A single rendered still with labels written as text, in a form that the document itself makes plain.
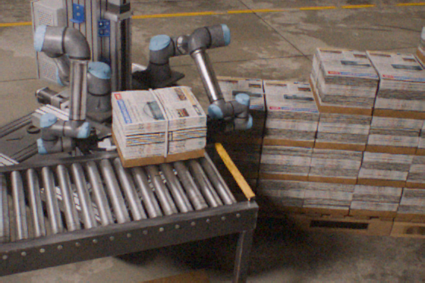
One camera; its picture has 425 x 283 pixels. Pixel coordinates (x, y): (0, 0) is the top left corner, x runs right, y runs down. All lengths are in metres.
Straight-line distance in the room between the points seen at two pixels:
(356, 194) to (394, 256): 0.44
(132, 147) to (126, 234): 0.44
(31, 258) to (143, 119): 0.73
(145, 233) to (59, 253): 0.33
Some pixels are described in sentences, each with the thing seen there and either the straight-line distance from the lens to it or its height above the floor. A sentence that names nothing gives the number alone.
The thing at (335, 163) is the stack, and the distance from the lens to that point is 3.20.
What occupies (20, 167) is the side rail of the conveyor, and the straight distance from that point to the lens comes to 2.55.
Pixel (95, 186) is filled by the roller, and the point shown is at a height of 0.80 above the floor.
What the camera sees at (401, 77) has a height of 1.07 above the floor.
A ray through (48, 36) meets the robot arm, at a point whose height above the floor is 1.33.
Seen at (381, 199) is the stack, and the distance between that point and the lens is 3.42.
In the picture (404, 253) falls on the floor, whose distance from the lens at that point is 3.55.
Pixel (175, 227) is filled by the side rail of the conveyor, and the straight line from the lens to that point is 2.22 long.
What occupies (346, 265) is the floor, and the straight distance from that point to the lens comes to 3.34.
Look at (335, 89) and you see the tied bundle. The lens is 2.97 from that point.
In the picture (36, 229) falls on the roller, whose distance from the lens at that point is 2.21.
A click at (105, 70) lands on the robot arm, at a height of 1.04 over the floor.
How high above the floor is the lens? 2.23
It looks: 30 degrees down
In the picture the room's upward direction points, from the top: 5 degrees clockwise
